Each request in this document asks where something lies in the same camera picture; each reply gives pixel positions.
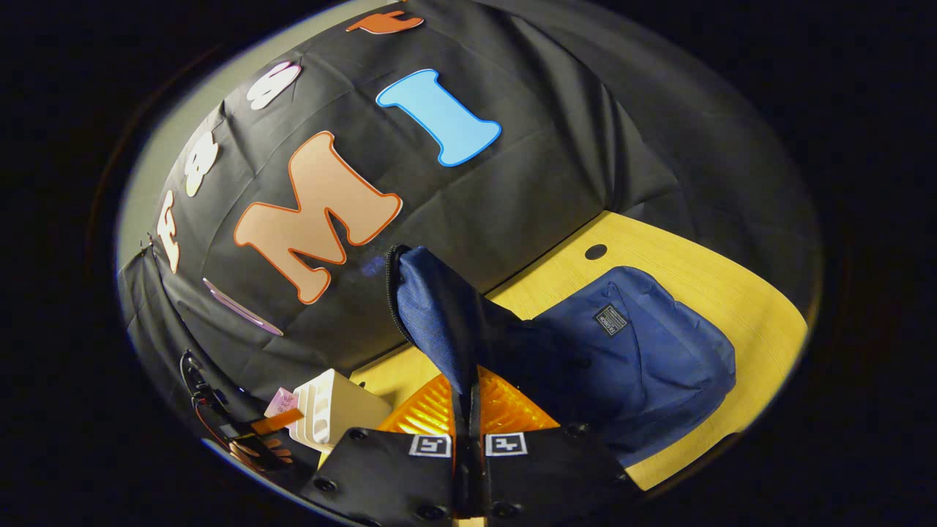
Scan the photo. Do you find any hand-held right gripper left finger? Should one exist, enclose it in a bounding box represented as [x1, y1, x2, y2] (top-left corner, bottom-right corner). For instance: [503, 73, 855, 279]
[299, 373, 469, 527]

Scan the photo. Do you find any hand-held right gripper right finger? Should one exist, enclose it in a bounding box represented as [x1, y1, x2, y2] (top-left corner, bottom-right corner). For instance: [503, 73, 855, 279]
[468, 365, 645, 527]

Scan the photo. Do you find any white bookshelf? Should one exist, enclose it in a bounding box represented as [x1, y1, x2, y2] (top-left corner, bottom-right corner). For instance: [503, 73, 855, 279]
[291, 368, 394, 453]

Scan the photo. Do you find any blue schoolbag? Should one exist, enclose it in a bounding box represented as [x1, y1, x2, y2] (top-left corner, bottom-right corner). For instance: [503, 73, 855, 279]
[384, 244, 737, 469]

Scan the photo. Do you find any black backdrop cloth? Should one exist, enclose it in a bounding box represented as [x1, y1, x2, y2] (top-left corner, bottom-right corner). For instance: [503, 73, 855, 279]
[117, 0, 824, 469]

